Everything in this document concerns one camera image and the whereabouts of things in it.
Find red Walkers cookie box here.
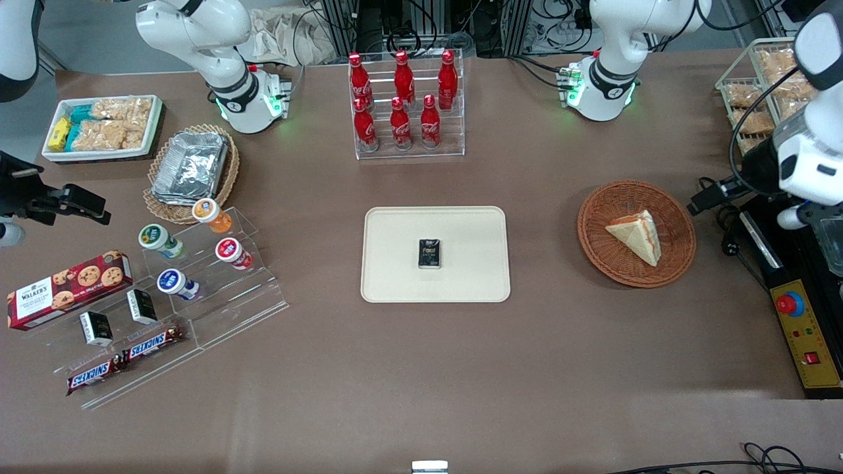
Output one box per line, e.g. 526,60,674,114
6,250,134,332

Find brown round wicker basket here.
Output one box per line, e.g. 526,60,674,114
577,180,697,289

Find small black snack box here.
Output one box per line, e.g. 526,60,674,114
418,238,443,271
126,288,159,326
78,311,115,348

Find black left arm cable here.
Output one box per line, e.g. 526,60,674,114
728,66,801,198

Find light woven wicker basket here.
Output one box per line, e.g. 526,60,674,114
143,124,240,225

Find orange lid yogurt cup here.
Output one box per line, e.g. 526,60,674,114
192,197,234,236

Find triangle sandwich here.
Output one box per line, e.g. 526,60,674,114
605,209,662,267

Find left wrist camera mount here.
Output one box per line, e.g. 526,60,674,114
777,203,819,230

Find black floor cable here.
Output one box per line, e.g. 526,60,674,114
605,442,843,474

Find red cola bottle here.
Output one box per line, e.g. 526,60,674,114
348,53,373,110
393,50,416,110
353,97,380,153
437,49,459,111
389,97,414,151
420,94,442,149

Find red lid yogurt cup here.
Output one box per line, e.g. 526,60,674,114
215,238,255,271

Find blue lid yogurt cup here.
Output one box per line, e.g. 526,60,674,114
156,269,201,302

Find yellow emergency stop box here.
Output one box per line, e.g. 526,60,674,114
769,279,843,391

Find clear acrylic stepped display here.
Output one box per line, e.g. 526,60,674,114
26,207,290,411

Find beige crumpled cloth bag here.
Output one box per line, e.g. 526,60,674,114
249,8,338,66

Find black equipment platform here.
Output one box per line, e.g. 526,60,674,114
741,194,843,400

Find rice cracker snack pack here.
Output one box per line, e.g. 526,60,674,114
90,97,154,124
70,118,147,152

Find white rectangular snack bin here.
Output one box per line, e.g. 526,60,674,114
41,94,165,164

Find clear acrylic bottle rack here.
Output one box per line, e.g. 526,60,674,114
347,49,466,161

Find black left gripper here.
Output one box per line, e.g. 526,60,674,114
687,137,783,216

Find black power plug cable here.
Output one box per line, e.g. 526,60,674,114
717,203,770,292

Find cream plastic serving tray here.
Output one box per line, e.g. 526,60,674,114
360,206,512,304

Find green lid yogurt cup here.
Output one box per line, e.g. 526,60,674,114
138,224,186,260

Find Snickers chocolate bar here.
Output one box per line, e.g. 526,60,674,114
65,355,126,397
122,325,187,365

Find stacked aluminium foil trays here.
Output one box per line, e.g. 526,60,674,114
151,130,231,204

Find clear plastic container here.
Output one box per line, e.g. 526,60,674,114
817,217,843,278

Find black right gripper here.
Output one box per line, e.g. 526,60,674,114
0,151,112,226

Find white wire snack rack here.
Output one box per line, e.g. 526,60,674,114
715,36,821,157

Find cracker pack in rack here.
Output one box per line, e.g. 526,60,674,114
723,82,769,110
731,109,776,137
756,48,799,78
777,74,817,119

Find aluminium frame post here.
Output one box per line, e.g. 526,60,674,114
501,0,535,57
319,0,360,59

